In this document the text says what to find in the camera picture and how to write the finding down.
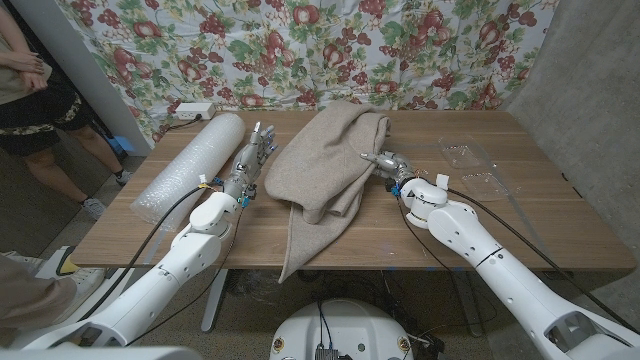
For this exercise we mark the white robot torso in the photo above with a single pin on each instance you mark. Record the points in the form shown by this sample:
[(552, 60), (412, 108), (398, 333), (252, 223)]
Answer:
[(345, 330)]

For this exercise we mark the white power strip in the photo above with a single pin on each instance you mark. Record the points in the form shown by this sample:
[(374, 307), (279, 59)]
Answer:
[(194, 110)]

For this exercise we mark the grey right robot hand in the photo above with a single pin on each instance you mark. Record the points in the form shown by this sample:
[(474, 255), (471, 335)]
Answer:
[(392, 164)]

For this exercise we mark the standing person in dark shorts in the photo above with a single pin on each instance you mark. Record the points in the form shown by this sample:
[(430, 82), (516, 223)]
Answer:
[(35, 110)]

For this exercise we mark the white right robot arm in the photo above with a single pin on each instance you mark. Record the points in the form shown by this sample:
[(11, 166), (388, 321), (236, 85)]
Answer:
[(490, 260)]

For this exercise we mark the grey table leg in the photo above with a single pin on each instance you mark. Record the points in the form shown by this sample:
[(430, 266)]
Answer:
[(215, 300), (467, 305)]

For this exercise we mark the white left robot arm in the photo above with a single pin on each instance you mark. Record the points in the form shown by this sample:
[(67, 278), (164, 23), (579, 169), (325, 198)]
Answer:
[(165, 270)]

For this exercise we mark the clear plastic clamshell container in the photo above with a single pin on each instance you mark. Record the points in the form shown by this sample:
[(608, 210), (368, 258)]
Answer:
[(465, 155)]

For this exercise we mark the floral fruit print backdrop cloth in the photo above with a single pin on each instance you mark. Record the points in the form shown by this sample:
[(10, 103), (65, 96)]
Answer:
[(310, 55)]

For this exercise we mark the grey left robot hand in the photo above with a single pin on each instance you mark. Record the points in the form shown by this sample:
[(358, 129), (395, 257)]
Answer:
[(247, 162)]

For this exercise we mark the beige wool coat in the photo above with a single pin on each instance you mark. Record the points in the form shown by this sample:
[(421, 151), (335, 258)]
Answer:
[(320, 165)]

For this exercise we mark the bubble wrap roll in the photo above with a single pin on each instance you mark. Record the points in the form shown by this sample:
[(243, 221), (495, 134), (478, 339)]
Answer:
[(195, 160)]

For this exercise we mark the seated person in beige trousers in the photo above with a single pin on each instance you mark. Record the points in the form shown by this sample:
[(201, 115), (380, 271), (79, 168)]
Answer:
[(25, 295)]

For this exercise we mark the blue object on floor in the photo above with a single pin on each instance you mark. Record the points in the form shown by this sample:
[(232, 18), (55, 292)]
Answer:
[(121, 145)]

